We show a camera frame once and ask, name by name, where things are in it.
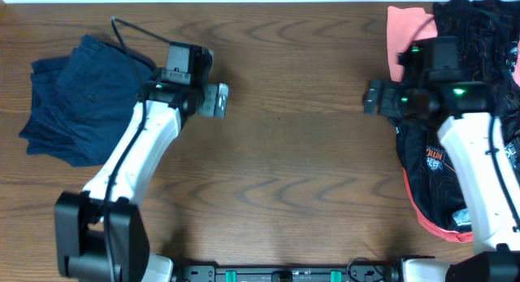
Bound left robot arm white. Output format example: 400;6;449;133
54;80;229;281

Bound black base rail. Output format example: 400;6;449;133
169;257;404;282

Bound black patterned shirt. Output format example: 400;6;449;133
389;0;520;234

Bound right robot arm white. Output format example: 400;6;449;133
364;80;519;281

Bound pink garment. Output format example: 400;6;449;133
387;7;519;244

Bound navy blue shorts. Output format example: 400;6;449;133
38;35;151;167

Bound folded navy shorts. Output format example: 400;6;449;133
19;56;77;160

